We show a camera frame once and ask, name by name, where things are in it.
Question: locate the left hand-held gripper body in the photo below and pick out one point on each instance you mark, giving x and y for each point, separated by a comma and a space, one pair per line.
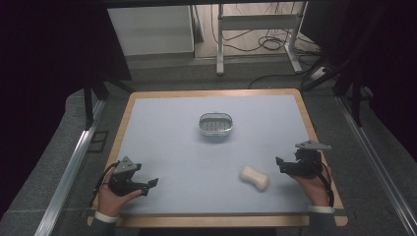
122, 183

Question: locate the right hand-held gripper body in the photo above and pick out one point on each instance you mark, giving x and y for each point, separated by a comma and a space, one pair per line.
306, 162

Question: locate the person's left hand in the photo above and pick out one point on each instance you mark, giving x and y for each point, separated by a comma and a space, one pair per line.
109, 200

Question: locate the person's right hand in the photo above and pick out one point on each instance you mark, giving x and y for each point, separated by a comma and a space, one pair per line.
316, 190

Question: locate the white soap bar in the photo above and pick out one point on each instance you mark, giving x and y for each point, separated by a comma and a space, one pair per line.
254, 177

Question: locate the pale blue table mat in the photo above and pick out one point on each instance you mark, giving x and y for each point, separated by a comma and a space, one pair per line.
196, 164

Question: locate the wooden table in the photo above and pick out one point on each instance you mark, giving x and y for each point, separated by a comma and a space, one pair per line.
213, 221

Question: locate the grey soap dish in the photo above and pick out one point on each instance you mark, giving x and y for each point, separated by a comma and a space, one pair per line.
215, 125

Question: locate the black metal stand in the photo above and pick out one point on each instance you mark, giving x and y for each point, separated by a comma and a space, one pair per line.
88, 105
355, 98

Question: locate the white power strip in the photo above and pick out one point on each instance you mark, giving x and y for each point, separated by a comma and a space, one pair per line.
318, 73

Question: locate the dark curtain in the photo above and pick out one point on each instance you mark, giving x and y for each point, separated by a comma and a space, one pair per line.
390, 65
42, 82

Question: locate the white cabinet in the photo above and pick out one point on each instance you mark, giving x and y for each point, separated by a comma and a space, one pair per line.
150, 29

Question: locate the black floor bracket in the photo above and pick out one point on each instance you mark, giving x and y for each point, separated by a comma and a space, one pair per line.
98, 141

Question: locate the aluminium rail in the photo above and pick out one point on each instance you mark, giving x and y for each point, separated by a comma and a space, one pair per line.
377, 164
70, 167

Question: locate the white desk frame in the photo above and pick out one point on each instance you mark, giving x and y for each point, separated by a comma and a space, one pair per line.
259, 22

